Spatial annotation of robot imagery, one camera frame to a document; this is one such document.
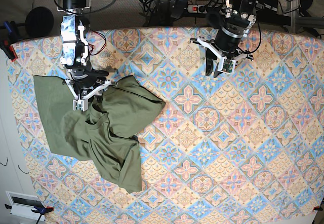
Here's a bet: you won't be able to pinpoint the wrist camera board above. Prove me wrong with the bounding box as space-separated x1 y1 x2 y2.
217 57 236 74
73 99 89 111

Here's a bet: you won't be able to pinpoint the olive green t-shirt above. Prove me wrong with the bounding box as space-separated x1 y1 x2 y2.
33 76 165 193

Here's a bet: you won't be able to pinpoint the blue clamp left edge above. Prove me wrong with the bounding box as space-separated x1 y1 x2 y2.
1 21 18 62

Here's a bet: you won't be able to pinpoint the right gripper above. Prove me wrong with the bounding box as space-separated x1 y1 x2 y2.
66 68 109 96

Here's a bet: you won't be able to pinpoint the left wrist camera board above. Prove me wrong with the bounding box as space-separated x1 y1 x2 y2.
217 57 236 74

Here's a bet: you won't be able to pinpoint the orange clamp bottom left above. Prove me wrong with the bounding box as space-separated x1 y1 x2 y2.
5 204 54 215

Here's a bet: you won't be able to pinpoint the tangled black cables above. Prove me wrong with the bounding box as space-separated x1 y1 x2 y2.
138 0 188 27

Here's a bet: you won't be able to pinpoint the white power strip red switch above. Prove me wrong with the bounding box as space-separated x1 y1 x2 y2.
187 5 222 14

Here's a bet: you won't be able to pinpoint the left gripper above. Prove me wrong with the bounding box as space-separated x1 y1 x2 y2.
205 25 244 78

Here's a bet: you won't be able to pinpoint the black round stool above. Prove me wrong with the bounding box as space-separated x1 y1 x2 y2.
25 7 54 38

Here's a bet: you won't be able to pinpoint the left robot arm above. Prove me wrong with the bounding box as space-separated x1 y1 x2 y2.
198 0 257 77

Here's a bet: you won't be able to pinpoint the patterned tile tablecloth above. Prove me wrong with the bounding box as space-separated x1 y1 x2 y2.
3 28 323 223

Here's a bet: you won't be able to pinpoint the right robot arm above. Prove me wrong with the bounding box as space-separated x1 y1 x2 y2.
54 0 109 99

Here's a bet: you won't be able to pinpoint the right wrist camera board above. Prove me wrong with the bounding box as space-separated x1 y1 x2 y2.
73 99 89 111

